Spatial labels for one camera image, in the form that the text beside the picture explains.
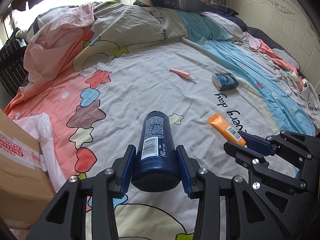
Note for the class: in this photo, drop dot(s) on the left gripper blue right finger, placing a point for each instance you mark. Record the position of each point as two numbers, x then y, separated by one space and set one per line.
186 170

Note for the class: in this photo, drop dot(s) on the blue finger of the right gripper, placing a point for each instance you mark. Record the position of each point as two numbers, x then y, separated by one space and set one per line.
258 144

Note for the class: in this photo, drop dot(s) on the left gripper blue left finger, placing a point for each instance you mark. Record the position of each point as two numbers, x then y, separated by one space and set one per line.
125 170

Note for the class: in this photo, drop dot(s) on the dark blue cylindrical bottle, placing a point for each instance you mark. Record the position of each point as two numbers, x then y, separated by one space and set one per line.
156 167

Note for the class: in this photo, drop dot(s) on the orange tube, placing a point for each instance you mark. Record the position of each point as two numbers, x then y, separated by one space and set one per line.
225 129

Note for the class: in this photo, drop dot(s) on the starry night tissue pack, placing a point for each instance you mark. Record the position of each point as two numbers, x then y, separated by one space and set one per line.
224 81

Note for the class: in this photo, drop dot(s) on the clothes pile on bed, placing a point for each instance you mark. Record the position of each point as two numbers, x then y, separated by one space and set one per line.
280 65

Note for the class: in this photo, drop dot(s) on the white plastic bag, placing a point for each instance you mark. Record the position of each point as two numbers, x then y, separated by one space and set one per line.
40 127

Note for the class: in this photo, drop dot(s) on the small pink tube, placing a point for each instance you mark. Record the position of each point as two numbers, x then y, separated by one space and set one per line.
183 74

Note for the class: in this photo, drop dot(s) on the cartoon printed bed sheet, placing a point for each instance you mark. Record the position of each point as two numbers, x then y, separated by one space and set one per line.
114 75

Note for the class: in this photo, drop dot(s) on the brown cardboard box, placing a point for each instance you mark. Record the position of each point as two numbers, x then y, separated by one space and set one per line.
25 187

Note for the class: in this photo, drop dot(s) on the cream bed headboard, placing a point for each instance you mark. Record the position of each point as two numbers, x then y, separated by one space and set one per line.
287 25

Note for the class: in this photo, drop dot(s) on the pink crumpled blanket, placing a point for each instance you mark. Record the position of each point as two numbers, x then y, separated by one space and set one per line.
59 30

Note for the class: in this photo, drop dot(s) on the black striped suitcase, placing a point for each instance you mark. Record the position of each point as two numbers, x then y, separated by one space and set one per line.
13 74

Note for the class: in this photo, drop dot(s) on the dark patterned pillow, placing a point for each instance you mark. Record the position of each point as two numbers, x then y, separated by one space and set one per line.
185 5

